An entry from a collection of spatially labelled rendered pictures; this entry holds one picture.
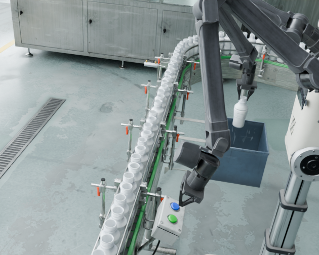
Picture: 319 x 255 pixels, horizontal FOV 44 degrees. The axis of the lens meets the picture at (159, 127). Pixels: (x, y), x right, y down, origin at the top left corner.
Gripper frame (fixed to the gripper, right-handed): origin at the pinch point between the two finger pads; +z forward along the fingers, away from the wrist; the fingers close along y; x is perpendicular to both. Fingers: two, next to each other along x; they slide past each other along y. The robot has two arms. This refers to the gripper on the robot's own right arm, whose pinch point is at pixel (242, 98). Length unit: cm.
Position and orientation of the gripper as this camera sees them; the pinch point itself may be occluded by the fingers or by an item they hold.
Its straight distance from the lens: 205.2
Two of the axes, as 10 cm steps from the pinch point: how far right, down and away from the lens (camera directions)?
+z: -0.9, 8.6, 5.1
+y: -9.9, -1.5, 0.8
